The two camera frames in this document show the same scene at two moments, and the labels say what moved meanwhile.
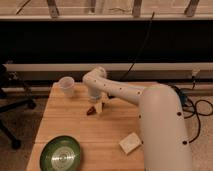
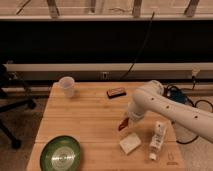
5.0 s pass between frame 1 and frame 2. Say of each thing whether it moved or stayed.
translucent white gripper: moved
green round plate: stayed
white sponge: stayed
